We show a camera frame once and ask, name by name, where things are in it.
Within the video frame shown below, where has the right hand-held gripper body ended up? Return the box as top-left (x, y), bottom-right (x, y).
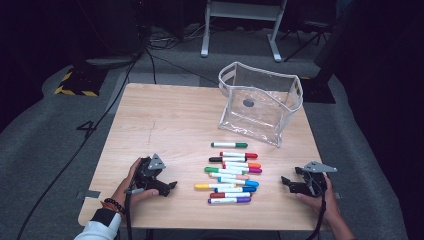
top-left (288, 160), bottom-right (338, 198)

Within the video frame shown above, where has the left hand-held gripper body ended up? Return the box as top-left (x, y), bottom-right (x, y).
top-left (134, 153), bottom-right (170, 195)

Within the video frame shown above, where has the magenta cap marker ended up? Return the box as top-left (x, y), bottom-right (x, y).
top-left (222, 165), bottom-right (263, 174)

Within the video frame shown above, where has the yellow cap marker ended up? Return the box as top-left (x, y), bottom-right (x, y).
top-left (194, 182), bottom-right (236, 191)

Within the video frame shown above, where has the orange cap marker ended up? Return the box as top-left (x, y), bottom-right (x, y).
top-left (222, 161), bottom-right (262, 169)

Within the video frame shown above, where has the light blue cap marker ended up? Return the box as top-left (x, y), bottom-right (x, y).
top-left (217, 177), bottom-right (260, 188)

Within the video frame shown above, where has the light green cap marker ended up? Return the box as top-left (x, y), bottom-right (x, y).
top-left (204, 166), bottom-right (246, 176)

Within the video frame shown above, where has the dark blue cap marker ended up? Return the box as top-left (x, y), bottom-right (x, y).
top-left (213, 186), bottom-right (257, 194)

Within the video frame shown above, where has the black cap marker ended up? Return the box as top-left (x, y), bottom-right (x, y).
top-left (208, 156), bottom-right (248, 163)

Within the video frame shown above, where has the brown red cap marker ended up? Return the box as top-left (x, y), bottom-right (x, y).
top-left (209, 191), bottom-right (252, 199)

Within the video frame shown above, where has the purple cap marker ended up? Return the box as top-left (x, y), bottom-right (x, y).
top-left (207, 196), bottom-right (252, 205)

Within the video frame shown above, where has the dark green cap marker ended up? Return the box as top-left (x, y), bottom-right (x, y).
top-left (210, 141), bottom-right (249, 149)

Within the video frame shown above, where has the clear plastic zip pouch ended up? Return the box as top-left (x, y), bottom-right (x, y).
top-left (217, 61), bottom-right (304, 148)

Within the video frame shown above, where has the person's right hand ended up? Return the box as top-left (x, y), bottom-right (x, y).
top-left (295, 173), bottom-right (342, 224)

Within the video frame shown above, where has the person's left hand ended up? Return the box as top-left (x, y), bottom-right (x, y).
top-left (111, 157), bottom-right (160, 210)

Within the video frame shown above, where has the black yellow striped floor plate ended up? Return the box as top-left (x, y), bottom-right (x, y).
top-left (299, 75), bottom-right (337, 104)
top-left (54, 67), bottom-right (109, 98)

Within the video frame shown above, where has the grey flat stand base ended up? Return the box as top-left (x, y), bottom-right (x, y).
top-left (84, 54), bottom-right (141, 70)

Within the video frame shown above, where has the black tripod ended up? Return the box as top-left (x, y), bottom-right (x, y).
top-left (279, 19), bottom-right (331, 63)

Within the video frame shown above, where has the white metal stand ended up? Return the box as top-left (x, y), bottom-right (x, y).
top-left (199, 0), bottom-right (288, 63)

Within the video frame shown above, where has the right hand-held gripper cable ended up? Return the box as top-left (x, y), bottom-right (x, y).
top-left (304, 171), bottom-right (328, 240)

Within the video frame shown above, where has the hand-held gripper cable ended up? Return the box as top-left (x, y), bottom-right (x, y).
top-left (123, 187), bottom-right (148, 240)
top-left (304, 171), bottom-right (328, 240)

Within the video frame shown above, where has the left hand-held gripper cable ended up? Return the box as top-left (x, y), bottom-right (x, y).
top-left (123, 187), bottom-right (148, 240)

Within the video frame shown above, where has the black bead bracelet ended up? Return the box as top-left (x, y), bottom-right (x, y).
top-left (103, 197), bottom-right (127, 216)

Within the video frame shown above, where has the orange cord bracelet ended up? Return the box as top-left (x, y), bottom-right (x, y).
top-left (99, 200), bottom-right (123, 218)

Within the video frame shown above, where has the long black floor cable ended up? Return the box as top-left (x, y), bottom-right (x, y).
top-left (14, 49), bottom-right (149, 240)

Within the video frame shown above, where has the thin black floor cable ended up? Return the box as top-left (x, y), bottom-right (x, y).
top-left (151, 53), bottom-right (219, 86)
top-left (145, 48), bottom-right (158, 85)

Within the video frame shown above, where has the bundle of floor cables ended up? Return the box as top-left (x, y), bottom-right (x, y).
top-left (146, 23), bottom-right (208, 51)

